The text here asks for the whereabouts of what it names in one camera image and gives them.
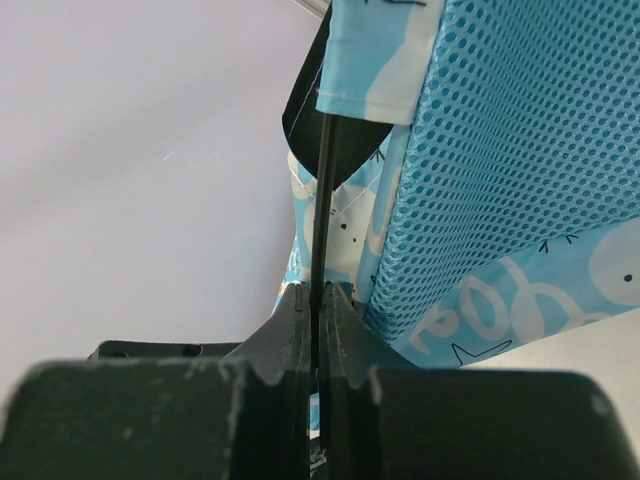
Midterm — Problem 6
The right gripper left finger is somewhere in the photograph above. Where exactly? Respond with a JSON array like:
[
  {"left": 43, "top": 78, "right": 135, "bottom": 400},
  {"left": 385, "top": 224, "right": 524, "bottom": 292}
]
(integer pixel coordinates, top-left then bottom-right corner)
[{"left": 1, "top": 284, "right": 311, "bottom": 479}]

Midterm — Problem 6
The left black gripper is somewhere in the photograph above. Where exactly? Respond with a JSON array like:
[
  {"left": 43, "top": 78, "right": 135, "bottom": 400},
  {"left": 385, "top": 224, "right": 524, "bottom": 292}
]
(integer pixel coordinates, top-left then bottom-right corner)
[{"left": 88, "top": 340, "right": 241, "bottom": 361}]

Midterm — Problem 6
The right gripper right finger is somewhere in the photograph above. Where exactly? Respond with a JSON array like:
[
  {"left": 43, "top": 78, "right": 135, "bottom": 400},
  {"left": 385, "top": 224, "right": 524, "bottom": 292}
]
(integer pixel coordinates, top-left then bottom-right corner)
[{"left": 318, "top": 285, "right": 639, "bottom": 479}]

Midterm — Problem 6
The blue patterned pet tent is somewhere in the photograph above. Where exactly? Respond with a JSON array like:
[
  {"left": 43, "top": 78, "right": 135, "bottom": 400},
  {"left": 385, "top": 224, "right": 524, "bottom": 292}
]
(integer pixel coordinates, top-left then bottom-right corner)
[{"left": 282, "top": 1, "right": 639, "bottom": 368}]

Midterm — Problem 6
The black tent pole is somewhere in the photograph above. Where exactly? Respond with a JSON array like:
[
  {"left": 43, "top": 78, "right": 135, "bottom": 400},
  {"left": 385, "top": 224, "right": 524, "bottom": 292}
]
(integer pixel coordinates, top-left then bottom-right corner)
[{"left": 310, "top": 114, "right": 337, "bottom": 450}]

